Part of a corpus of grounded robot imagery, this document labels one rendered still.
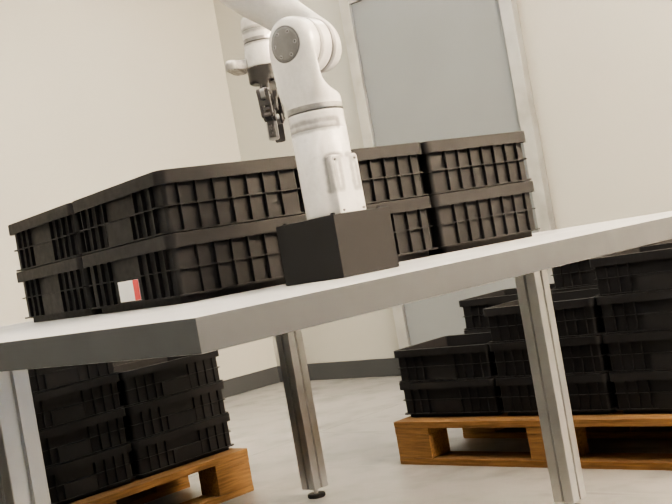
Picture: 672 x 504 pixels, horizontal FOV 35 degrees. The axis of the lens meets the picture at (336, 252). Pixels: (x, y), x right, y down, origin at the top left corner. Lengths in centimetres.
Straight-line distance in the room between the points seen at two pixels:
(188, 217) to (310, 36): 38
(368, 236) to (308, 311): 47
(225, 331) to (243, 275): 72
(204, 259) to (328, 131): 33
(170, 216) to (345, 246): 33
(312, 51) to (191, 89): 476
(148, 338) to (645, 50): 389
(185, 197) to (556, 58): 346
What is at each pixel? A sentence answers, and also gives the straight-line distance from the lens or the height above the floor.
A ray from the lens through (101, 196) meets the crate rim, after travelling 203.
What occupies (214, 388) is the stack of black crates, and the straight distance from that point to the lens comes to 359.
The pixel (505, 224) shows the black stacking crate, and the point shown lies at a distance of 228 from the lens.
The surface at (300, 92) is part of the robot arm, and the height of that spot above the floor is 100.
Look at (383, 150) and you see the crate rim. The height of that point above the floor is 92.
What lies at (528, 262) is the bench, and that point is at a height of 68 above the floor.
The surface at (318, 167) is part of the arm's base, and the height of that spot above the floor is 88.
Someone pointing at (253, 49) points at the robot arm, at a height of 118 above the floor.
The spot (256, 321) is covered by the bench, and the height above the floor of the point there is 68.
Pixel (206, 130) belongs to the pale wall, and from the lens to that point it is 646.
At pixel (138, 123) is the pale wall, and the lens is 617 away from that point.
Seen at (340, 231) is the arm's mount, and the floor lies 77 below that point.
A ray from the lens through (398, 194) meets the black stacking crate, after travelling 210.
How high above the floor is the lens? 75
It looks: level
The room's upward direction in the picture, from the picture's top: 10 degrees counter-clockwise
